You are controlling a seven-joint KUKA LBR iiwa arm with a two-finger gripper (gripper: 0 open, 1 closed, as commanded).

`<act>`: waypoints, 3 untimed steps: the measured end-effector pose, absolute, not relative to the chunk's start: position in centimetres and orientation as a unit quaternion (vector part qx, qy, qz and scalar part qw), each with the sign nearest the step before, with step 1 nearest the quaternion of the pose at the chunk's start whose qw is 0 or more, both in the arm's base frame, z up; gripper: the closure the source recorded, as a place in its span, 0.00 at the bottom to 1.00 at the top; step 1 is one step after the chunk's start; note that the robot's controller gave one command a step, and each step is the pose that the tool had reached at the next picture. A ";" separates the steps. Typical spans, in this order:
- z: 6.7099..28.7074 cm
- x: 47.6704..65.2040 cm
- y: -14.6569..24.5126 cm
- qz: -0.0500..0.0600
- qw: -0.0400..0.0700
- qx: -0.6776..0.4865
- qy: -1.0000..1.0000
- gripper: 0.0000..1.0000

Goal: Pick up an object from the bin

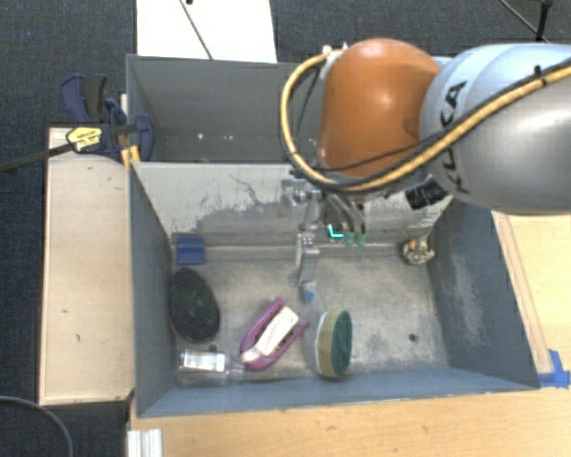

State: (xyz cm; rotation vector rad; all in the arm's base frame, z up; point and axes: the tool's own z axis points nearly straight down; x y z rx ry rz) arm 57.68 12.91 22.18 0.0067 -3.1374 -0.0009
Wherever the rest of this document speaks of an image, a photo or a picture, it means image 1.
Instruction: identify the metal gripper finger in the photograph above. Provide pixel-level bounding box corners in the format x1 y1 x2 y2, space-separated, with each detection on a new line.
279 178 312 219
291 234 322 291

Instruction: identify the clear bottle with blue cap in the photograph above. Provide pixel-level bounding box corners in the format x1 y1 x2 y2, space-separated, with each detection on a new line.
298 281 327 376

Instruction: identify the purple and white clip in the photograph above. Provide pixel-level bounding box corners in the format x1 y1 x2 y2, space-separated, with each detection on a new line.
238 295 311 372

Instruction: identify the grey metal bin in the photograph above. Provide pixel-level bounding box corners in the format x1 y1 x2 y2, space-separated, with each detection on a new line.
125 53 541 419

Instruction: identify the green and yellow round sponge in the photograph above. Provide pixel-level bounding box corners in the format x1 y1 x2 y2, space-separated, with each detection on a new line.
314 308 354 381

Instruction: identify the blue block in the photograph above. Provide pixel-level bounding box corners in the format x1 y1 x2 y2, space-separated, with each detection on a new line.
176 235 207 265

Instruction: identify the dark green oval brush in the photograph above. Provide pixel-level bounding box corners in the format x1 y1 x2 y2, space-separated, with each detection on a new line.
167 267 222 344

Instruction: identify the clear plastic bottle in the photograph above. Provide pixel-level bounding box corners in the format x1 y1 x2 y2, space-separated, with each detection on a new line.
176 347 246 388

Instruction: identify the pale wood board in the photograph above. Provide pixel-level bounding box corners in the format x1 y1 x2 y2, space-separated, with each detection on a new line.
37 128 137 407

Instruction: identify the black cylinder on white bracket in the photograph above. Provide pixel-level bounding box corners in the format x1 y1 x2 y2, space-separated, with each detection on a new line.
405 176 453 230

